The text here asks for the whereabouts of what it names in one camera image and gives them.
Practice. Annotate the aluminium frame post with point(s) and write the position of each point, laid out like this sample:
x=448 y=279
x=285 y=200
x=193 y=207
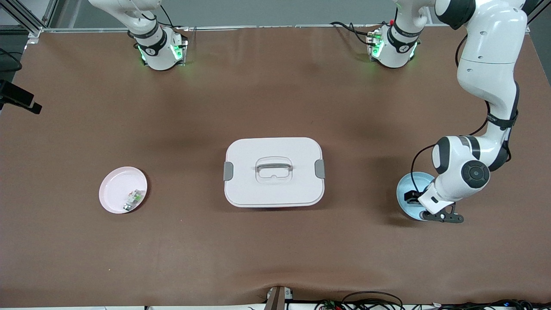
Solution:
x=35 y=31

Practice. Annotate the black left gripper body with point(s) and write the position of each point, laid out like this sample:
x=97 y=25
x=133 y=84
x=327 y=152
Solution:
x=414 y=196

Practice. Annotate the white lidded storage box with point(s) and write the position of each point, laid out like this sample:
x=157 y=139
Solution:
x=273 y=189

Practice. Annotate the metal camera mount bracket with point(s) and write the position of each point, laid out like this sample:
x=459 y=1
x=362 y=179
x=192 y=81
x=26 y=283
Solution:
x=277 y=299

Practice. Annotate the aluminium table edge rail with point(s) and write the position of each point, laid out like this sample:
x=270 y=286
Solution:
x=280 y=27

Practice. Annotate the green and white switch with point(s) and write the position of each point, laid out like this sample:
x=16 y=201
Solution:
x=137 y=196

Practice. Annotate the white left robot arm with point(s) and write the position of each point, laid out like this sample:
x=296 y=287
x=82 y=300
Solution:
x=486 y=64

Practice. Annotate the brown table mat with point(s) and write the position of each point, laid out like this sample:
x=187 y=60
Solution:
x=275 y=249

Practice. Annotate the pink round plate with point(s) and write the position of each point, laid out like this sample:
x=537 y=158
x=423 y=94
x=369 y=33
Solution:
x=114 y=189

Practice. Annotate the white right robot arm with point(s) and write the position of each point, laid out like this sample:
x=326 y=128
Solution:
x=157 y=56

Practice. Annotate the light blue round plate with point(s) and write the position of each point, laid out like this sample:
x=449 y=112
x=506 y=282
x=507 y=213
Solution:
x=409 y=211

